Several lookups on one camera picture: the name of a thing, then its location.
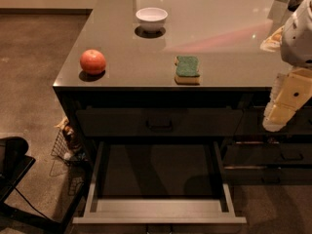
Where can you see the green and yellow sponge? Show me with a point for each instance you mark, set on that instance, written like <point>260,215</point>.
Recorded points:
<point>186,70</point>

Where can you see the black chair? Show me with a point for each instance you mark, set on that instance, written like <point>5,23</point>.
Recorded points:
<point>14,164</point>

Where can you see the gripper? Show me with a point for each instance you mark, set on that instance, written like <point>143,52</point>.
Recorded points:
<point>298,42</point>

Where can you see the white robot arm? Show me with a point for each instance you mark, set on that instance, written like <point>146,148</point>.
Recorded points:
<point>294,39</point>

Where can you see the orange round fruit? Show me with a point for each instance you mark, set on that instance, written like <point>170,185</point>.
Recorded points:
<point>92,62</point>

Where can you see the white ceramic bowl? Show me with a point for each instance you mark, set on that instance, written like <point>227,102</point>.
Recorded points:
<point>151,19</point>

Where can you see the dark top drawer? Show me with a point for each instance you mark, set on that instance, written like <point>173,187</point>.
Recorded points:
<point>158,122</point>

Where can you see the wire basket with items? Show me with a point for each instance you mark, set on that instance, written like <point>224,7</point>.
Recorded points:
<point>69,148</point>

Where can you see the dark drawer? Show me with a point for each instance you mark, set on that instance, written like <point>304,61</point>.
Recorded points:
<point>278,176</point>
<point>268,154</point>
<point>251,123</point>
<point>158,122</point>
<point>159,189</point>

